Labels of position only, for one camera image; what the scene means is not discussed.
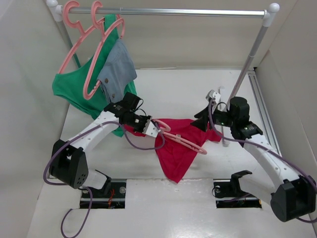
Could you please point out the pink hanger with clothes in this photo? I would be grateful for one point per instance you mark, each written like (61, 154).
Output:
(98, 56)

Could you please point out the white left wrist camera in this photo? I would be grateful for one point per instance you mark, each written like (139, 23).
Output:
(151, 129)

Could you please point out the silver white clothes rack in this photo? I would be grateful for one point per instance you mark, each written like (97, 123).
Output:
(267, 17)

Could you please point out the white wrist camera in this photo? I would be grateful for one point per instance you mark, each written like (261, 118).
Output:
(214, 97)
(151, 129)

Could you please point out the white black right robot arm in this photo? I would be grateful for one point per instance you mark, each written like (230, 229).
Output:
(291, 193)

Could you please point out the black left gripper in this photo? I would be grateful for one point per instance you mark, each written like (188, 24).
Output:
(145, 118)

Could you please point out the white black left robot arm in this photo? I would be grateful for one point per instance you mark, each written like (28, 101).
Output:
(69, 158)

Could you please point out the green tank top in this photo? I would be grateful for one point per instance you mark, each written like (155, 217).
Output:
(70, 85)

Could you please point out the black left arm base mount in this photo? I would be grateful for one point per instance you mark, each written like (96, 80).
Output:
(109, 191)

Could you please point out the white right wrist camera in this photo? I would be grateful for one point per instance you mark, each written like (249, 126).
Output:
(214, 97)

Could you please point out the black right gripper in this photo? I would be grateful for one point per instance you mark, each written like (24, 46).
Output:
(201, 122)

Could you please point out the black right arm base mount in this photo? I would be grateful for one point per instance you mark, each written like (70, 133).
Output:
(228, 194)

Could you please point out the red t shirt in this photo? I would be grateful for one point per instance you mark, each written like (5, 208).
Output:
(174, 158)

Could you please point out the grey denim garment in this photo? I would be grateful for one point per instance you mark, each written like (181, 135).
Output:
(117, 76)

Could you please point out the aluminium rail on right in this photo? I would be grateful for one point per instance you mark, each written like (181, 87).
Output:
(264, 115)

